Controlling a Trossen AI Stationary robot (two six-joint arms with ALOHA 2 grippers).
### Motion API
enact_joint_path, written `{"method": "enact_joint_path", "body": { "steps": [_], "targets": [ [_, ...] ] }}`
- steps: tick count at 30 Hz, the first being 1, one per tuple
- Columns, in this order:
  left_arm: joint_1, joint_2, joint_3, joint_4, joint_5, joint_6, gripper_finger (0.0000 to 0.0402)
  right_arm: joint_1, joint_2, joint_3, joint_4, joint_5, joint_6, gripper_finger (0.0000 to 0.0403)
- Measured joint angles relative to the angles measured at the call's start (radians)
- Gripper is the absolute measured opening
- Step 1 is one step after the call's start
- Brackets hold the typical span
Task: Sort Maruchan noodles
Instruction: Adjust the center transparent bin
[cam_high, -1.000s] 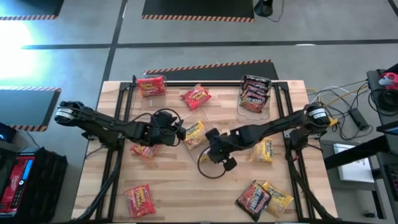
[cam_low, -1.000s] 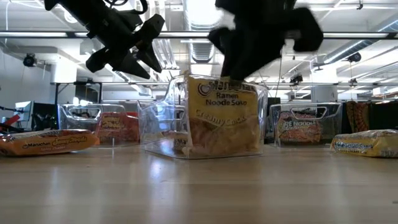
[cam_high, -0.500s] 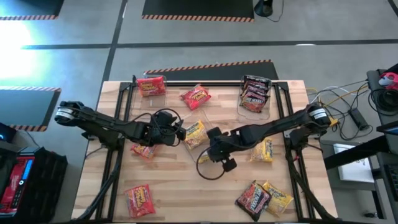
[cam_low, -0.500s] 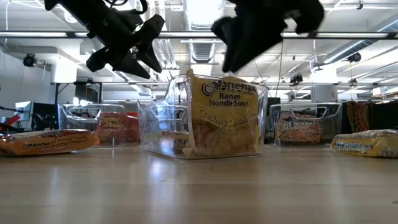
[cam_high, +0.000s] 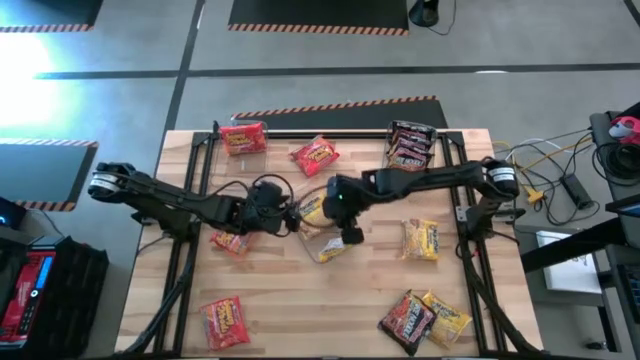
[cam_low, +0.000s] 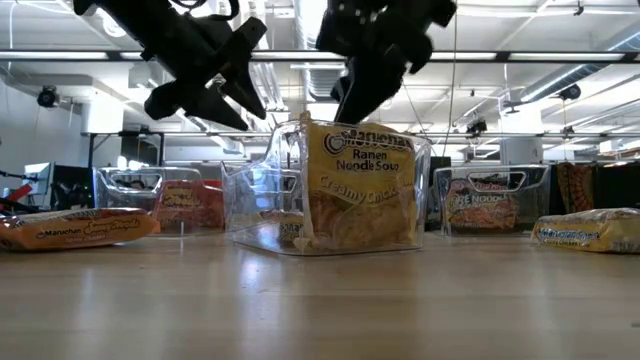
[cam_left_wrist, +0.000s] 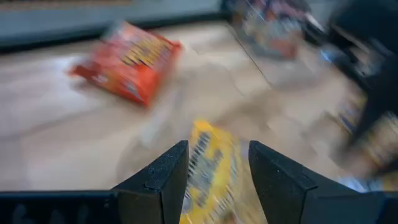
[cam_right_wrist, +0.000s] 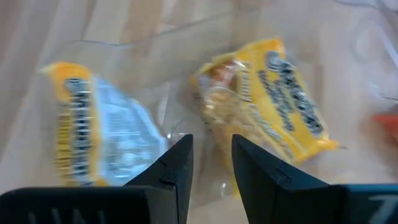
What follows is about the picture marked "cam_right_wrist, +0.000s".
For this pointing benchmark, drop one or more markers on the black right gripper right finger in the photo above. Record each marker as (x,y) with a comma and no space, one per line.
(258,186)

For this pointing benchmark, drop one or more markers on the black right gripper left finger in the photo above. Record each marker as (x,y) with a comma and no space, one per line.
(180,174)

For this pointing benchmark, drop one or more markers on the clear plastic bin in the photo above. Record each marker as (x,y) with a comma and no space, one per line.
(174,99)

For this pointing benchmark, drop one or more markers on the yellow Maruchan noodle pack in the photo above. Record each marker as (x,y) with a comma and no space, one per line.
(93,124)
(264,102)

